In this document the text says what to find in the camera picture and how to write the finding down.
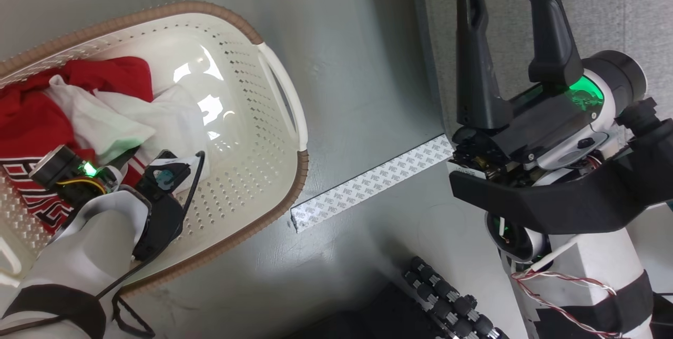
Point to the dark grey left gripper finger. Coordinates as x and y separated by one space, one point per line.
123 159

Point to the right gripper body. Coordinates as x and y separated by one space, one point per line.
547 123

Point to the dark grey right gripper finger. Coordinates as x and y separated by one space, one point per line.
554 39
476 65

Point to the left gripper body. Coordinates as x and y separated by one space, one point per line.
58 168

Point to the red and white garment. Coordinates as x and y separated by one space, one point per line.
31 123

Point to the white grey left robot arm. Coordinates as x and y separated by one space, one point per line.
79 255

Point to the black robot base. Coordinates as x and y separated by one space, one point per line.
378 315

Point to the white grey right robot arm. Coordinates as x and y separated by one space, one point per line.
589 276

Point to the white cloth garment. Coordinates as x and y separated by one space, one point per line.
131 118

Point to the grey fabric sofa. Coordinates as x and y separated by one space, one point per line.
620 8

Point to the cream perforated laundry basket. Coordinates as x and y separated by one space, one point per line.
247 134

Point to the white printed tape strip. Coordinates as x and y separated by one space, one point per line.
368 184

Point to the black roller omni wheel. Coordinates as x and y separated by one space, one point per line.
452 299

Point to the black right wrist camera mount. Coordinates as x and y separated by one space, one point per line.
568 202

